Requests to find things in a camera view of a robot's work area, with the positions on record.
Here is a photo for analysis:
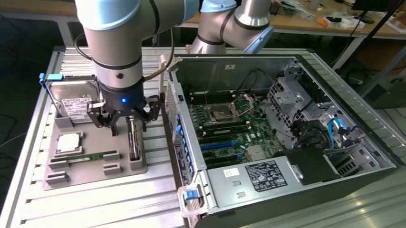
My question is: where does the blue expansion slot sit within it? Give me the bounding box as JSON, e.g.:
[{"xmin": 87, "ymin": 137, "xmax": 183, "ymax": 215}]
[{"xmin": 199, "ymin": 140, "xmax": 238, "ymax": 151}]

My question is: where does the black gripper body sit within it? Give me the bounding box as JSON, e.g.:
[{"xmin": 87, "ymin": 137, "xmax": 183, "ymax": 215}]
[{"xmin": 97, "ymin": 79, "xmax": 147, "ymax": 117}]

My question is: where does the green RAM stick with label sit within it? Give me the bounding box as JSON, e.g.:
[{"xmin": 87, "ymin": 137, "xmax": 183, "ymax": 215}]
[{"xmin": 51, "ymin": 150, "xmax": 116, "ymax": 164}]

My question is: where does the black and silver PC case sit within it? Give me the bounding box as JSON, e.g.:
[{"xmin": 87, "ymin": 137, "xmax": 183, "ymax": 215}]
[{"xmin": 157, "ymin": 53, "xmax": 403, "ymax": 228}]

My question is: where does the dark grey floor box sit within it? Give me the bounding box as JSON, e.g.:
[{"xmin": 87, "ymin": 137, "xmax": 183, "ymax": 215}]
[{"xmin": 364, "ymin": 76, "xmax": 406, "ymax": 110}]

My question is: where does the wooden desk with white legs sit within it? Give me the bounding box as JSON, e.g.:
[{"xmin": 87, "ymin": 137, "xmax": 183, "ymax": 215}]
[
  {"xmin": 0, "ymin": 0, "xmax": 80, "ymax": 46},
  {"xmin": 176, "ymin": 0, "xmax": 406, "ymax": 69}
]

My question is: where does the hard disk drive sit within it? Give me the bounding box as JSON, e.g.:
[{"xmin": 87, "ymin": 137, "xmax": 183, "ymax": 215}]
[{"xmin": 37, "ymin": 73, "xmax": 101, "ymax": 119}]

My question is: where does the green motherboard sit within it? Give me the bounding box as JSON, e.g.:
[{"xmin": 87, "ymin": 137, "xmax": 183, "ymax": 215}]
[{"xmin": 185, "ymin": 90, "xmax": 286, "ymax": 169}]

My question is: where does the grey braided cable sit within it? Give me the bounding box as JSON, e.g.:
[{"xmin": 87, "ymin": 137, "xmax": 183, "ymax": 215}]
[{"xmin": 141, "ymin": 28, "xmax": 176, "ymax": 83}]

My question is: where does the black fan shroud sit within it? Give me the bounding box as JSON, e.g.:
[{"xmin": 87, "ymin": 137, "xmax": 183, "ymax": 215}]
[{"xmin": 272, "ymin": 149, "xmax": 343, "ymax": 186}]

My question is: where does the silver CPU chip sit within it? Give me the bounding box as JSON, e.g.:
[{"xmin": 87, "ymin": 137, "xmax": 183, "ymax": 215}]
[{"xmin": 56, "ymin": 134, "xmax": 80, "ymax": 154}]

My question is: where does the CPU socket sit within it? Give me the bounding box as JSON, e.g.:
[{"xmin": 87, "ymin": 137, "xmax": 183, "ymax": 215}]
[{"xmin": 207, "ymin": 104, "xmax": 239, "ymax": 124}]

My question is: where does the RAM stick with black chips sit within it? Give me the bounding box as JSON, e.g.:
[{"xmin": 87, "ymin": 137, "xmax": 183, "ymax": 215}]
[{"xmin": 202, "ymin": 124, "xmax": 252, "ymax": 136}]

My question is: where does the silver hard disk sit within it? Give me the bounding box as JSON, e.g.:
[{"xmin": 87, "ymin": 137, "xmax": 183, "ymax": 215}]
[{"xmin": 47, "ymin": 80, "xmax": 101, "ymax": 124}]

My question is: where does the blue SATA wire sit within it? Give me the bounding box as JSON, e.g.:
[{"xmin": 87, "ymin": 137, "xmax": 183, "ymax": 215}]
[{"xmin": 327, "ymin": 117, "xmax": 346, "ymax": 151}]

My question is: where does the black cable bundle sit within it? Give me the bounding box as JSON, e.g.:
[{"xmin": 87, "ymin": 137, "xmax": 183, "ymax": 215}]
[{"xmin": 290, "ymin": 120, "xmax": 327, "ymax": 149}]

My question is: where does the green graphics card with heatsink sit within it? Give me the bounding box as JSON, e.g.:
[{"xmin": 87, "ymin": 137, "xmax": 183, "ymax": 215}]
[{"xmin": 125, "ymin": 115, "xmax": 143, "ymax": 163}]

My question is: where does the white and black device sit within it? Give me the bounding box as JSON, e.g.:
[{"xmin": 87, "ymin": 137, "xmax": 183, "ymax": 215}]
[{"xmin": 324, "ymin": 16, "xmax": 362, "ymax": 29}]

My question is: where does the grey parts rack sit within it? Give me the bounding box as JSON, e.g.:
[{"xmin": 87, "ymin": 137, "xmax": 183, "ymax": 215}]
[{"xmin": 40, "ymin": 114, "xmax": 149, "ymax": 191}]

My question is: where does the grey power supply unit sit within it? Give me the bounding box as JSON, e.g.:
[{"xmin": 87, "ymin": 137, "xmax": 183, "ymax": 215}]
[{"xmin": 203, "ymin": 155, "xmax": 304, "ymax": 209}]

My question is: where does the metal socket cover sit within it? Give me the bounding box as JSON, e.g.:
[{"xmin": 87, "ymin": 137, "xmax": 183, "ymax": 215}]
[{"xmin": 232, "ymin": 94, "xmax": 259, "ymax": 115}]

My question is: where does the silver chipset heatsink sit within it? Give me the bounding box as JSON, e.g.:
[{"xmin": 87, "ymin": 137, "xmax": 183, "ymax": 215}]
[{"xmin": 246, "ymin": 145, "xmax": 271, "ymax": 160}]

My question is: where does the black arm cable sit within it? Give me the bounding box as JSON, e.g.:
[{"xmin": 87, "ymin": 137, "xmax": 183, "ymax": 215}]
[{"xmin": 73, "ymin": 33, "xmax": 93, "ymax": 60}]

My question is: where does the grey case handle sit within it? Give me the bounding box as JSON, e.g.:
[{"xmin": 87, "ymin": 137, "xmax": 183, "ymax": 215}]
[
  {"xmin": 157, "ymin": 54, "xmax": 179, "ymax": 72},
  {"xmin": 176, "ymin": 184, "xmax": 207, "ymax": 217}
]

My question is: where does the black monitor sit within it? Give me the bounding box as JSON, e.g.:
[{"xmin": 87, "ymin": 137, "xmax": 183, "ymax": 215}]
[{"xmin": 350, "ymin": 0, "xmax": 406, "ymax": 23}]

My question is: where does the silver drive cage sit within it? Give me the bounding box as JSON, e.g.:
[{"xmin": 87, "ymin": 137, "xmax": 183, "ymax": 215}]
[{"xmin": 267, "ymin": 76, "xmax": 320, "ymax": 124}]

